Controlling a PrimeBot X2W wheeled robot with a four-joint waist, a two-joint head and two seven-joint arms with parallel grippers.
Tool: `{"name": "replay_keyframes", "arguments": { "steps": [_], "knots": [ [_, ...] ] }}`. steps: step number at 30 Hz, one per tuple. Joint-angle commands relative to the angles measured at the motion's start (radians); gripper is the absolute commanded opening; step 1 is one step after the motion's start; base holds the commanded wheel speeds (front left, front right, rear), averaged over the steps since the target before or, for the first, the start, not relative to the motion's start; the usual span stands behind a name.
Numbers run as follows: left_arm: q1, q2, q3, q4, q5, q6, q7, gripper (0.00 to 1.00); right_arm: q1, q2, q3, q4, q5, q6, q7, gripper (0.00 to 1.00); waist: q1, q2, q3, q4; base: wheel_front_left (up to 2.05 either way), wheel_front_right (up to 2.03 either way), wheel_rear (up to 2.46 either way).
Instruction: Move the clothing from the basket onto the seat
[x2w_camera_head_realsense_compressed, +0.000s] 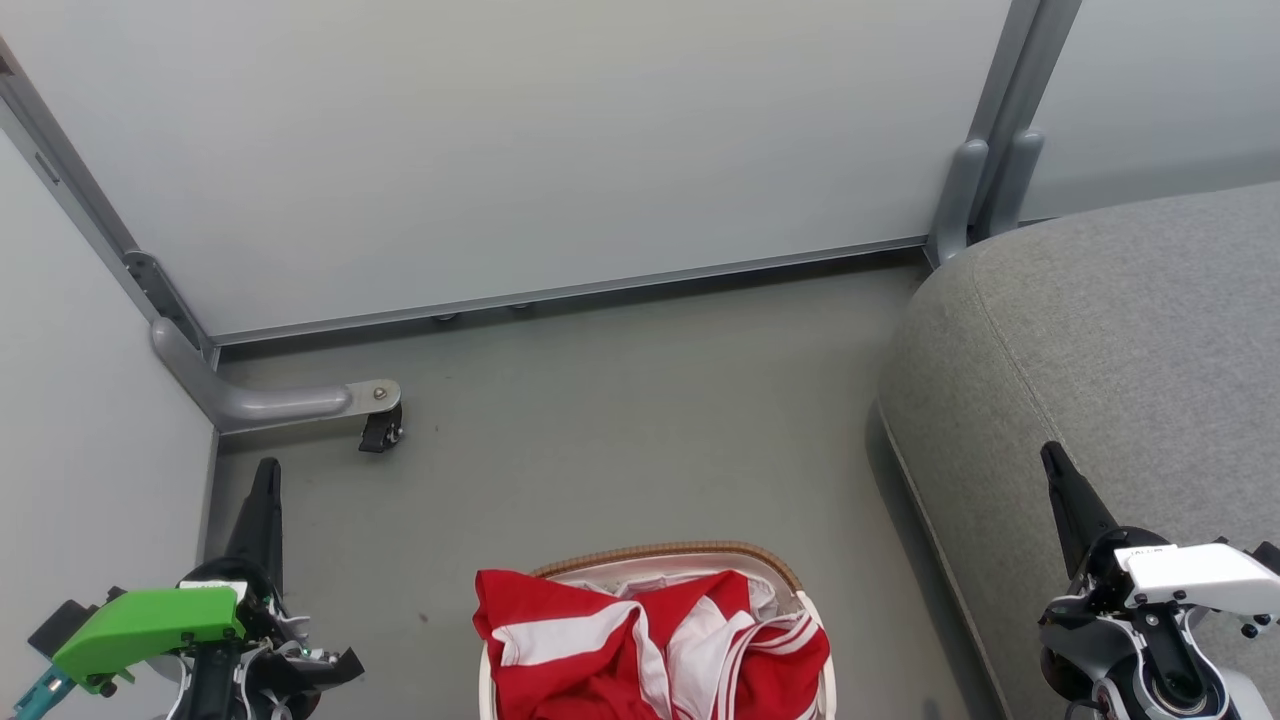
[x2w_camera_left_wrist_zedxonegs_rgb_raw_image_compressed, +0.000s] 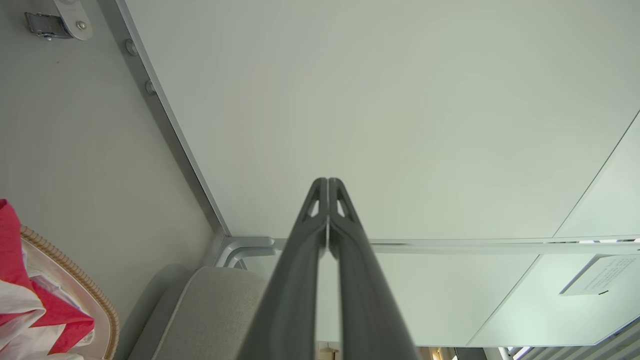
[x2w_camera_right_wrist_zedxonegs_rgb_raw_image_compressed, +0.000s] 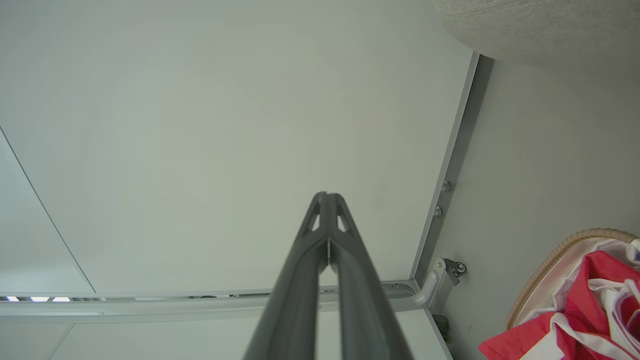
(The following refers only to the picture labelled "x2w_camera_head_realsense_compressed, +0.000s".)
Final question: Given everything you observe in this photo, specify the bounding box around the grey fabric sofa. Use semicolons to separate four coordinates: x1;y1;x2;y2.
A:
877;181;1280;720

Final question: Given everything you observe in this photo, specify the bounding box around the red and white striped garment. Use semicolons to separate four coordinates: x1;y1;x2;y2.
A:
473;568;832;720

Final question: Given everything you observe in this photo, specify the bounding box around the slanted aluminium partition corner post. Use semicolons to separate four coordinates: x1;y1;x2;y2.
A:
0;38;219;363

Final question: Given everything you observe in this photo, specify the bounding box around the double aluminium partition post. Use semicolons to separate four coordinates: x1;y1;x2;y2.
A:
962;0;1083;241

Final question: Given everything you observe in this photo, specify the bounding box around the aluminium partition bottom rail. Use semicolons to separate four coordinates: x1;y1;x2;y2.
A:
208;236;933;348

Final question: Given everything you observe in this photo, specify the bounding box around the grey rounded partition foot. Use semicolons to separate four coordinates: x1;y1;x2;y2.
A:
985;128;1047;239
925;138;991;269

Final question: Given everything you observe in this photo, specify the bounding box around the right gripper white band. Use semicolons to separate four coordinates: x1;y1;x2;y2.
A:
1040;441;1280;619

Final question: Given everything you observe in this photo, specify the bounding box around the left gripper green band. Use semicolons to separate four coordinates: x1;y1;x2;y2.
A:
51;457;293;697

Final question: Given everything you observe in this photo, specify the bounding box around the white laundry basket brown rim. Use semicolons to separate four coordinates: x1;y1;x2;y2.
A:
478;541;838;720

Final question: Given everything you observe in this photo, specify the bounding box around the grey curved partition foot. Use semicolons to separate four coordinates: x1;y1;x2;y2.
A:
150;317;403;435

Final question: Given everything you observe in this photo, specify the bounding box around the black caster wheel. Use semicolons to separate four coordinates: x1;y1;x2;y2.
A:
358;404;405;455

